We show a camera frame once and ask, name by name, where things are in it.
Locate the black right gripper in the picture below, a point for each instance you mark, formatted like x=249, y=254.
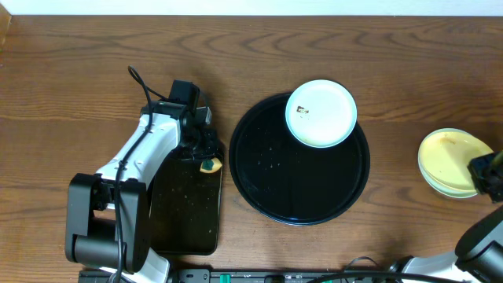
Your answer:
x=483, y=175

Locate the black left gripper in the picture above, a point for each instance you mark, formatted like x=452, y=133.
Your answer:
x=208, y=147

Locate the green and yellow sponge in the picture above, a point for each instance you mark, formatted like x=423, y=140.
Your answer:
x=211, y=165

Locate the light green plate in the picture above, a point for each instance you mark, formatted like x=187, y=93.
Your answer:
x=455, y=184

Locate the yellow plate with stain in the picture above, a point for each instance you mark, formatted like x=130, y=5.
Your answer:
x=447, y=149

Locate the black rectangular tray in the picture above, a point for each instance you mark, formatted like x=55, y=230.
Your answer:
x=185, y=207

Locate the green plate with stain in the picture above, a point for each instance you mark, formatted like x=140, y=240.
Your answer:
x=321, y=113

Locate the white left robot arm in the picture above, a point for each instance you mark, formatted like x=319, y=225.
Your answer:
x=108, y=212

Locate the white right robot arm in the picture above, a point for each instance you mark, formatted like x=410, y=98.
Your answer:
x=477, y=256

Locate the black round tray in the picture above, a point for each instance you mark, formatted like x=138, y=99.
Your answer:
x=288, y=181

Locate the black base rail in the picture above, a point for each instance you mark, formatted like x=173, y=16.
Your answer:
x=207, y=276

